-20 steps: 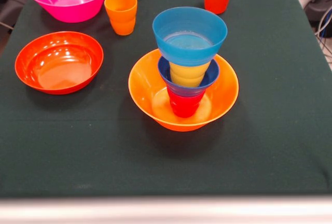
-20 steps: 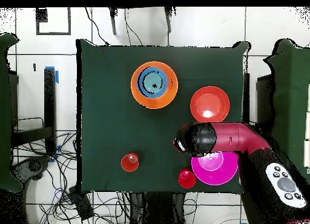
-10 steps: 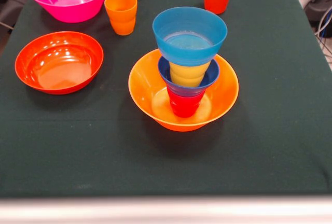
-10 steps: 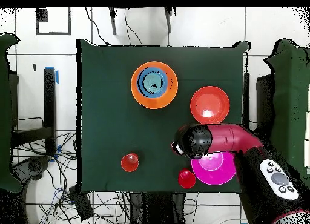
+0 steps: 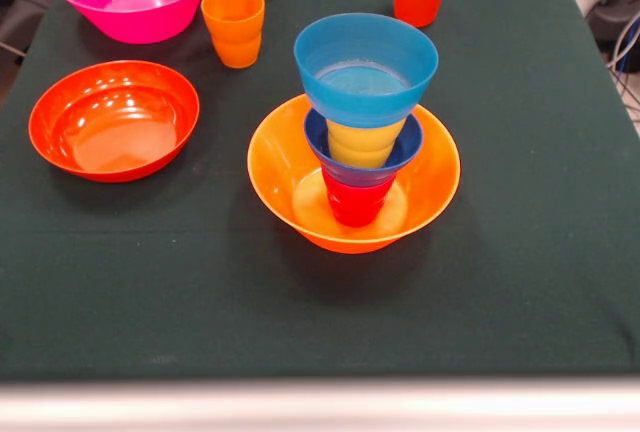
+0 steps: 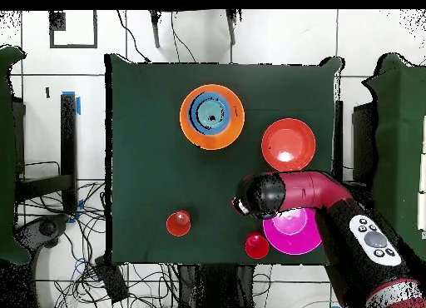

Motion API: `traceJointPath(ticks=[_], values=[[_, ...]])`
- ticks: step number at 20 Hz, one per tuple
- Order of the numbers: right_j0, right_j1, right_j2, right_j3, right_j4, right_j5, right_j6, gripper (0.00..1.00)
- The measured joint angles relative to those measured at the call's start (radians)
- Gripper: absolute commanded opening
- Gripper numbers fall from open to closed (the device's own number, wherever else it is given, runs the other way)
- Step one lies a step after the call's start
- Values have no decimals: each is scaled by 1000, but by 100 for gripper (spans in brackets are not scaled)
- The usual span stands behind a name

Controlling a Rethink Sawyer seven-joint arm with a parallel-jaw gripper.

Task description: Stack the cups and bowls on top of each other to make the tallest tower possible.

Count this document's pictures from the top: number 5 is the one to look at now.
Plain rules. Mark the yellow cup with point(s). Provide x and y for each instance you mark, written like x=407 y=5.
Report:
x=365 y=147

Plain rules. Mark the small orange cup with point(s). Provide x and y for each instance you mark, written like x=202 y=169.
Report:
x=235 y=47

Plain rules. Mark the magenta cup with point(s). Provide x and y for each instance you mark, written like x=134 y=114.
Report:
x=355 y=204

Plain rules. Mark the dark blue bowl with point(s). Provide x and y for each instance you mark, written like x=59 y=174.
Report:
x=362 y=174

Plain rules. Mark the dark green tablecloth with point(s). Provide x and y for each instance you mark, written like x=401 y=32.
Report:
x=150 y=277

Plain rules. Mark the shallow red-orange bowl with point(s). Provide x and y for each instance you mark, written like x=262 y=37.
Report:
x=115 y=117

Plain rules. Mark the light blue bowl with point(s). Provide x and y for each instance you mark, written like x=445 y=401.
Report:
x=365 y=107

